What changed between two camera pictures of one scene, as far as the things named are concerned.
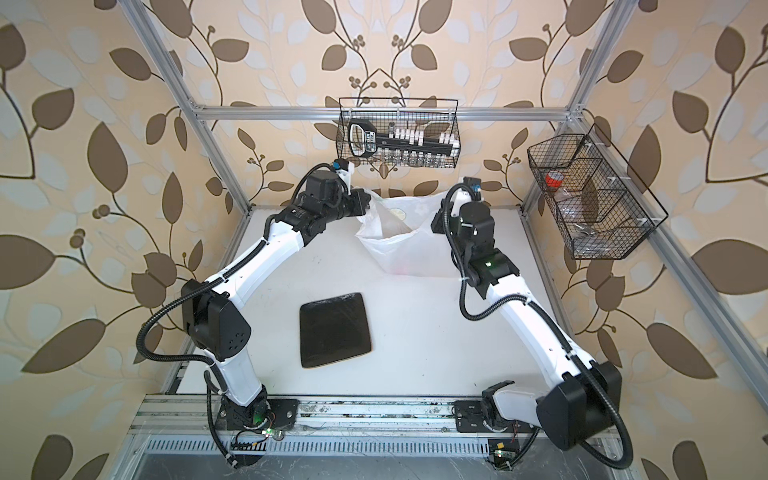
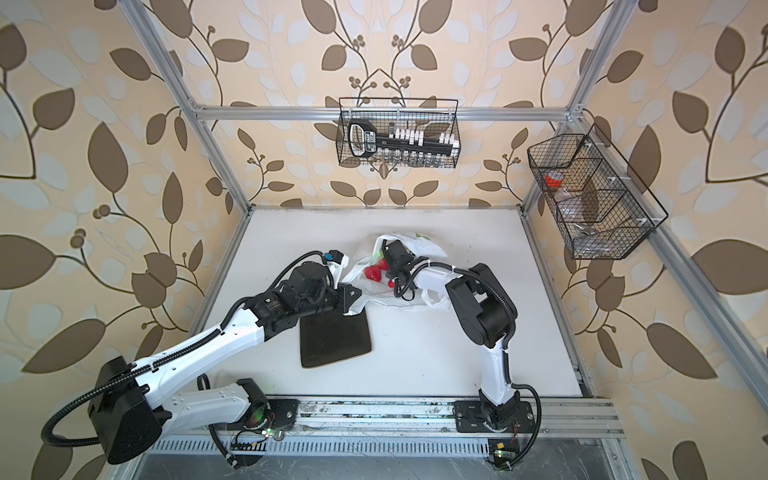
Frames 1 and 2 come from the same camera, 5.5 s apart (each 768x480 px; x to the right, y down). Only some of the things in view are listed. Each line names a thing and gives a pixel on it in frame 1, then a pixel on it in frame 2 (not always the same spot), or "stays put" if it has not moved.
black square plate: x=333 y=329 stays put
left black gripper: x=359 y=202 → x=346 y=299
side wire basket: x=598 y=203 stays put
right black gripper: x=446 y=217 → x=390 y=272
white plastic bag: x=401 y=234 → x=388 y=277
